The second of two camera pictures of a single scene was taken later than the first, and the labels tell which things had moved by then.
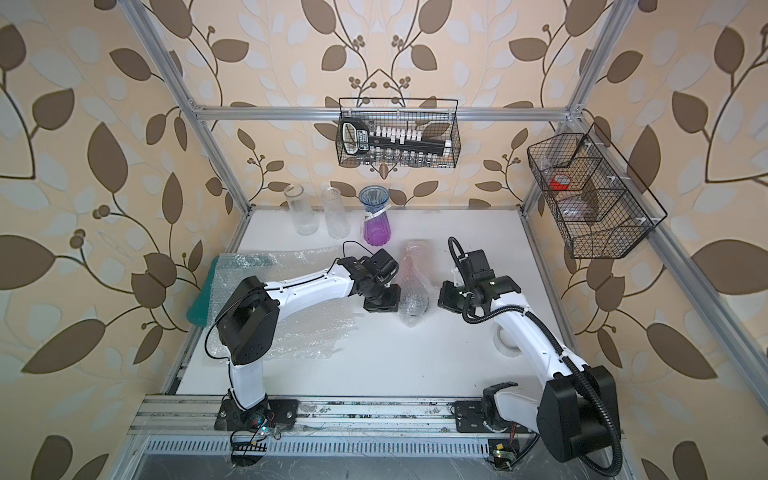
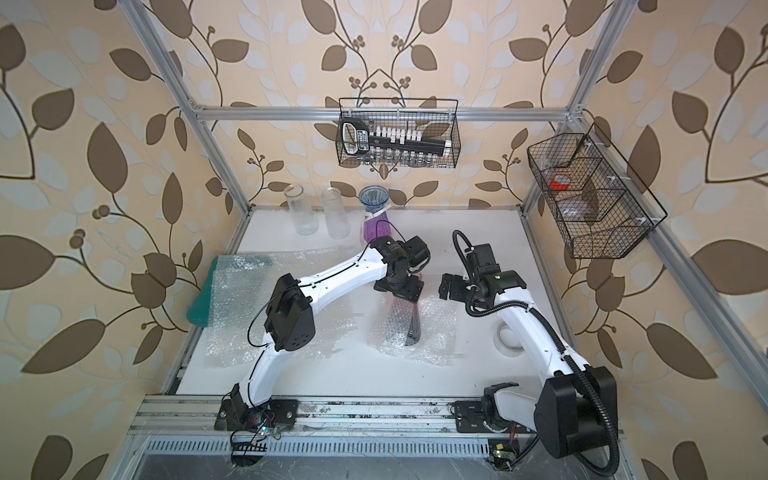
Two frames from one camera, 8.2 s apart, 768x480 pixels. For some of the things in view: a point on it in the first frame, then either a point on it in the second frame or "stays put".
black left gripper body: x=383 y=297 → x=404 y=286
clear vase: x=305 y=221 stays put
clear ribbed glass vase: x=337 y=222 stays put
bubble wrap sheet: x=314 y=330 stays put
